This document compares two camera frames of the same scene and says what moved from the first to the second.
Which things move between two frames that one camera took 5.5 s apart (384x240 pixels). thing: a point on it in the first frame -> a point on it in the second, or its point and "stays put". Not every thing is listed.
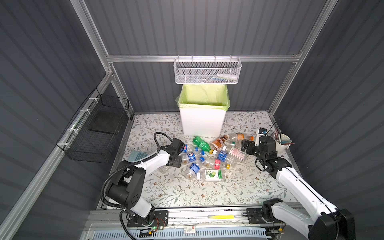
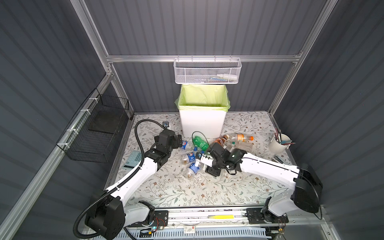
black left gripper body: x=177 y=162 -> x=175 y=145
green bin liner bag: x=204 y=96 stays put
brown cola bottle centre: x=217 y=143 stays put
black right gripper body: x=252 y=149 -> x=213 y=169
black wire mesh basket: x=91 y=135 stays put
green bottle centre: x=198 y=142 stays put
